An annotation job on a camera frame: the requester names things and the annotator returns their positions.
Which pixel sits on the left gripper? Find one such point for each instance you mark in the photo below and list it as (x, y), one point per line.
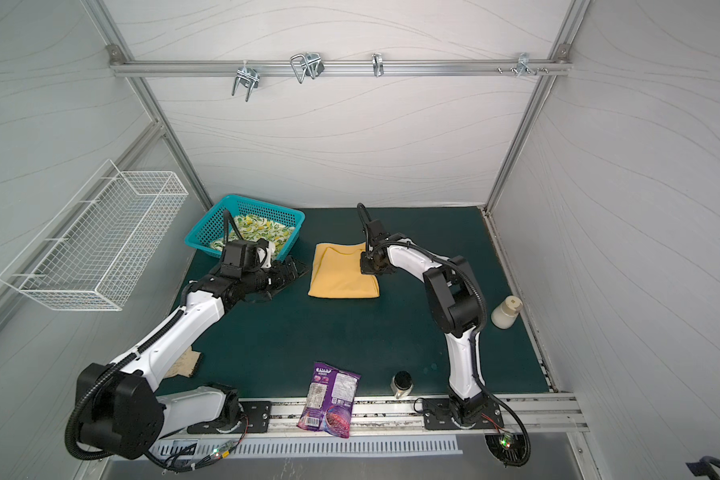
(282, 279)

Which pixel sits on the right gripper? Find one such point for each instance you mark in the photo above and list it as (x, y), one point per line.
(369, 261)

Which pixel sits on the yellow skirt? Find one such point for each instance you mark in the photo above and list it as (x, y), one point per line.
(336, 273)

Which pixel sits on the green floral skirt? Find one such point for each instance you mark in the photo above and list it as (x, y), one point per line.
(254, 227)

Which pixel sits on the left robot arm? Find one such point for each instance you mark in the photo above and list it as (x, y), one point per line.
(117, 410)

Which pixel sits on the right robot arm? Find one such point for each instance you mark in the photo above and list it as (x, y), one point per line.
(458, 308)

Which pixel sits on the green table mat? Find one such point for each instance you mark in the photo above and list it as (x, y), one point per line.
(268, 350)

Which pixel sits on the teal plastic basket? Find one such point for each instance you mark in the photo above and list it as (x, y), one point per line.
(208, 234)

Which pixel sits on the small black-lidded jar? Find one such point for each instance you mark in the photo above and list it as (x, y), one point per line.
(401, 384)

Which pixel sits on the beige work glove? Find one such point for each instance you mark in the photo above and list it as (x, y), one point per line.
(186, 365)

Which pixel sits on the small white bottle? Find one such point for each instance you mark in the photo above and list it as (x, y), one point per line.
(507, 312)

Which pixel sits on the purple snack bag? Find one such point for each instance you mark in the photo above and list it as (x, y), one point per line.
(329, 401)

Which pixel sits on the metal u-bolt clamp left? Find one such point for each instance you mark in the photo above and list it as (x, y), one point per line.
(246, 80)

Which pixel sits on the metal u-bolt clamp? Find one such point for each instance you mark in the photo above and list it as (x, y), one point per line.
(307, 65)
(246, 80)

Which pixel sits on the metal clamp right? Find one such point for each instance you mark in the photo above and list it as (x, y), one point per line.
(377, 65)

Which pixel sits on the aluminium cross bar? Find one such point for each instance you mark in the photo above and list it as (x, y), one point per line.
(333, 68)

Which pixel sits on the metal u-bolt clamp middle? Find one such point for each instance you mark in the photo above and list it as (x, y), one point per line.
(307, 65)

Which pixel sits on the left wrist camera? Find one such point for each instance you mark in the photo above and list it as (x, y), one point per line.
(265, 251)

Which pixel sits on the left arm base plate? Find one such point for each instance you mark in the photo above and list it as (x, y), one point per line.
(255, 417)

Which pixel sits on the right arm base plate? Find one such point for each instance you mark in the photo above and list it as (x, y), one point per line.
(437, 414)

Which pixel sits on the white wire basket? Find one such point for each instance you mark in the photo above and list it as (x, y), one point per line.
(91, 254)

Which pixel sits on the metal corner bracket bolts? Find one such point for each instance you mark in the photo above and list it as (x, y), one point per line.
(522, 68)

